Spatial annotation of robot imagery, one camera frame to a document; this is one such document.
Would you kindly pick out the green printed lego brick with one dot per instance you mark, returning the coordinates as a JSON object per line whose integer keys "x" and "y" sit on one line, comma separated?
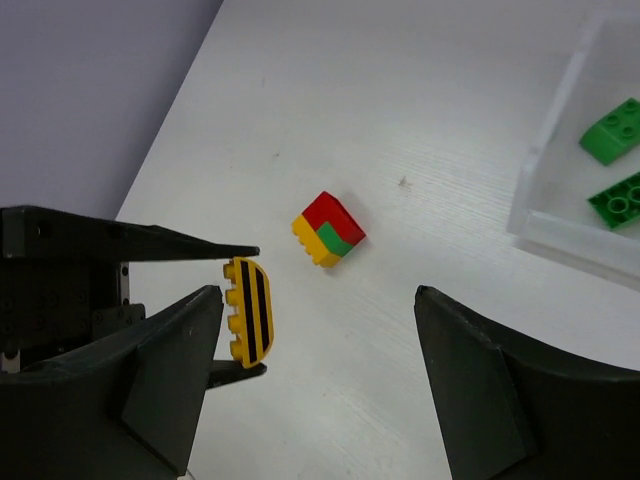
{"x": 614, "y": 135}
{"x": 618, "y": 205}

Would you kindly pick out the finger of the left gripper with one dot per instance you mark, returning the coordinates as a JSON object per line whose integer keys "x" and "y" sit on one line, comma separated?
{"x": 226, "y": 372}

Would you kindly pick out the red yellow green lego stack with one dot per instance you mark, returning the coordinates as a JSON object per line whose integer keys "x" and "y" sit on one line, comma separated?
{"x": 327, "y": 231}

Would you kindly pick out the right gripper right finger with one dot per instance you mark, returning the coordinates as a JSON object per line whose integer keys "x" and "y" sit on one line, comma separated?
{"x": 512, "y": 407}

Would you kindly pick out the yellow striped lego brick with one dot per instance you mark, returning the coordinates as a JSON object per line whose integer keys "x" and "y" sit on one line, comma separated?
{"x": 252, "y": 319}

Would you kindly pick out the clear divided sorting tray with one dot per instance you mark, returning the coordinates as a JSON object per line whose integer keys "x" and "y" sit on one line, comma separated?
{"x": 577, "y": 196}

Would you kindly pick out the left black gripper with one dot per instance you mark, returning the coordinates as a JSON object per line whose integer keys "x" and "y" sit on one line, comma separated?
{"x": 65, "y": 278}

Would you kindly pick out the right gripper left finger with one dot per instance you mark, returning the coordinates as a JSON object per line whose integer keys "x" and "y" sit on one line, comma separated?
{"x": 124, "y": 407}

